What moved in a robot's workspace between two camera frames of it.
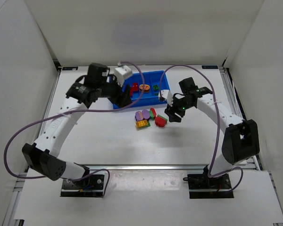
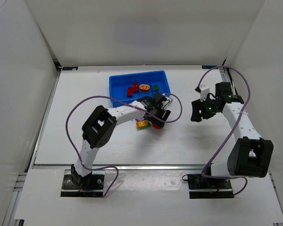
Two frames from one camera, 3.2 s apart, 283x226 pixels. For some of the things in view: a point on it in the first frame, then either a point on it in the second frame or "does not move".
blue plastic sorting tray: (145, 88) does not move
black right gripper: (173, 109) -> (197, 109)
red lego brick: (135, 86) does not move
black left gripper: (119, 98) -> (161, 115)
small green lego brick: (155, 87) does not move
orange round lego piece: (146, 89) does not move
